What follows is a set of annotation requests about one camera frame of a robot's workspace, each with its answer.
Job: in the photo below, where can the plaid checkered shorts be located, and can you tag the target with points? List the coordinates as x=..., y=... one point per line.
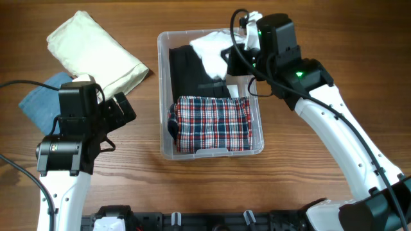
x=197, y=123

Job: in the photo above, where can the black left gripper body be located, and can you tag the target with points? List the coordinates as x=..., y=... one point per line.
x=111, y=117

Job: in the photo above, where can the white cloth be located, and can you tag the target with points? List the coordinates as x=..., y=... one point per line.
x=209, y=48

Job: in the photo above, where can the folded blue jeans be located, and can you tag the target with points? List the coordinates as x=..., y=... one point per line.
x=41, y=106

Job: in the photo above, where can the folded cream cloth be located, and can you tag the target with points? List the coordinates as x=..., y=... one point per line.
x=82, y=46

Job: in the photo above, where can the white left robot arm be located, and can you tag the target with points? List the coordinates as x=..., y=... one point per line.
x=65, y=157

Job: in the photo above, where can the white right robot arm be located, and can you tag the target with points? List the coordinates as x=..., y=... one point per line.
x=381, y=192

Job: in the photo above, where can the black garment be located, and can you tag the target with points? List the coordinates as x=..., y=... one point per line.
x=189, y=78

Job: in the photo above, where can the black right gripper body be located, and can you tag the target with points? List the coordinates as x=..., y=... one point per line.
x=243, y=62

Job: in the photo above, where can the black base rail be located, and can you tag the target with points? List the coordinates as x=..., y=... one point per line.
x=121, y=217

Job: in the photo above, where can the clear plastic container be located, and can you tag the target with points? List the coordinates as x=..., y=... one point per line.
x=244, y=88

